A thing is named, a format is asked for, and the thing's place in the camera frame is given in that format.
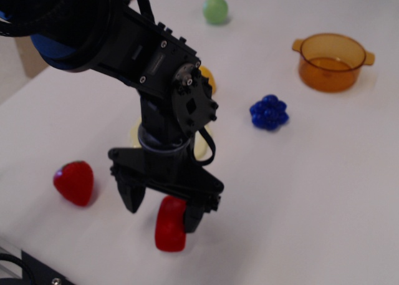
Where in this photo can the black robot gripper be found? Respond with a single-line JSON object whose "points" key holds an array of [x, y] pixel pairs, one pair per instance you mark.
{"points": [[171, 172]]}

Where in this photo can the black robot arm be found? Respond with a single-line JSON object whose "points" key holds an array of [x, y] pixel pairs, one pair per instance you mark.
{"points": [[121, 39]]}

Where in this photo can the pale yellow scalloped plate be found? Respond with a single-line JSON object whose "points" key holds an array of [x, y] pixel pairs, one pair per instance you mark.
{"points": [[201, 148]]}

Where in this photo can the red toy strawberry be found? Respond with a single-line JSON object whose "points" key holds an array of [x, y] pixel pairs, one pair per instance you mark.
{"points": [[75, 182]]}

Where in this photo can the yellow toy corn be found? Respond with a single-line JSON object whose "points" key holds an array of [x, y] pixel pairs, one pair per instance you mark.
{"points": [[208, 74]]}

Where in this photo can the blue toy grape bunch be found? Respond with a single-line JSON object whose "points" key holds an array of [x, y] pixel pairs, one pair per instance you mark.
{"points": [[269, 113]]}

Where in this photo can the wooden cabinet panel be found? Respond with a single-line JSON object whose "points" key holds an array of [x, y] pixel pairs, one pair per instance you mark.
{"points": [[32, 62]]}

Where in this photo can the green toy ball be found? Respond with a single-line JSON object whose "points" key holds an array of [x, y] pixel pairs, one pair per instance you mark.
{"points": [[215, 11]]}

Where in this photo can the orange transparent toy pot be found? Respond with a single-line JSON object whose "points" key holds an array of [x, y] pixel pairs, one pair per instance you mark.
{"points": [[331, 62]]}

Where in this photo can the black metal corner bracket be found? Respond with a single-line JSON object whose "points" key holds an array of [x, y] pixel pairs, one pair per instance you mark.
{"points": [[42, 273]]}

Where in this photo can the aluminium table frame rail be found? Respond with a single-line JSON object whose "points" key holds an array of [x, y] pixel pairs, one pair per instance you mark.
{"points": [[9, 269]]}

